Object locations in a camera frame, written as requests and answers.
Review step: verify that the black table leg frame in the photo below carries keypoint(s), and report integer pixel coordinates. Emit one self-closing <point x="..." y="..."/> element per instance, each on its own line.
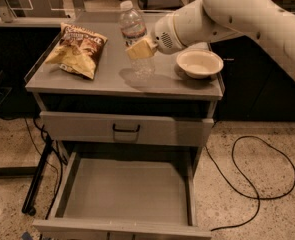
<point x="35" y="172"/>

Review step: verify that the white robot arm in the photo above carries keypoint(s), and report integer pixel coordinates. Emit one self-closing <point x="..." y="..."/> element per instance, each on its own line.
<point x="268" y="25"/>

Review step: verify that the white paper bowl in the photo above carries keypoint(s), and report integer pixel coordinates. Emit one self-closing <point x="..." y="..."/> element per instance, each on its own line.
<point x="199" y="63"/>

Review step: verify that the yellow brown chip bag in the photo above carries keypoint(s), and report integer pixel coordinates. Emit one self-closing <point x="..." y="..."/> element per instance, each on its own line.
<point x="78" y="51"/>

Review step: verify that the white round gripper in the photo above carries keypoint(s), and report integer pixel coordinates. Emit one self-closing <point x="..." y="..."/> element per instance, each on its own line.
<point x="164" y="34"/>

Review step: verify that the black drawer handle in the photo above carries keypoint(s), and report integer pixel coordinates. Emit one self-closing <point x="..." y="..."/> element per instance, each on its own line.
<point x="115" y="128"/>

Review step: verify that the clear plastic water bottle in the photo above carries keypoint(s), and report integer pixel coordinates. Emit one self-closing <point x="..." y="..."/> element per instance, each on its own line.
<point x="133" y="28"/>

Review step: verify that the grey drawer cabinet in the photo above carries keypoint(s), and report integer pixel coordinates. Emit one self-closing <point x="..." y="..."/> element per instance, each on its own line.
<point x="116" y="90"/>

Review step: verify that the open grey middle drawer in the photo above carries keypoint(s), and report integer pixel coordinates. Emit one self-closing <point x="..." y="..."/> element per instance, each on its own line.
<point x="106" y="196"/>

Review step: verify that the closed grey upper drawer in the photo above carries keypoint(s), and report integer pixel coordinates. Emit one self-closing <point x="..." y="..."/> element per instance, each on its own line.
<point x="93" y="127"/>

